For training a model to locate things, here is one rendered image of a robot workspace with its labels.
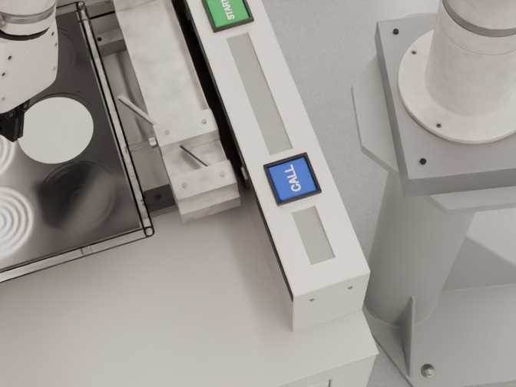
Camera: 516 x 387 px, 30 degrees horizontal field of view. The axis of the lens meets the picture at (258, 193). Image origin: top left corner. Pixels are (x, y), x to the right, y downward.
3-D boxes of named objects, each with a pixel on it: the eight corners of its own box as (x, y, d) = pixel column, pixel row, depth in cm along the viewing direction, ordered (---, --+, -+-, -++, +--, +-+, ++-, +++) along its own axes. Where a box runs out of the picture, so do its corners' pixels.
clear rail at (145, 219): (146, 239, 120) (144, 236, 119) (75, 5, 136) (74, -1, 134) (157, 236, 121) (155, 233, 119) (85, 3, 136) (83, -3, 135)
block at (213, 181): (179, 210, 123) (176, 200, 120) (171, 186, 124) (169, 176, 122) (238, 191, 124) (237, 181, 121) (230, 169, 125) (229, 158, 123)
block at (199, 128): (162, 157, 126) (159, 146, 124) (155, 135, 128) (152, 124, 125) (219, 139, 127) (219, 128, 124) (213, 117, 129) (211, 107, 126)
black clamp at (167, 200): (149, 213, 123) (147, 204, 120) (144, 198, 124) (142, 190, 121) (176, 205, 123) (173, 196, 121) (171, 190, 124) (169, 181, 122)
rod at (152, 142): (127, 157, 126) (125, 153, 124) (124, 148, 126) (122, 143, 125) (160, 147, 126) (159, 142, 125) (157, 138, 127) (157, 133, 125)
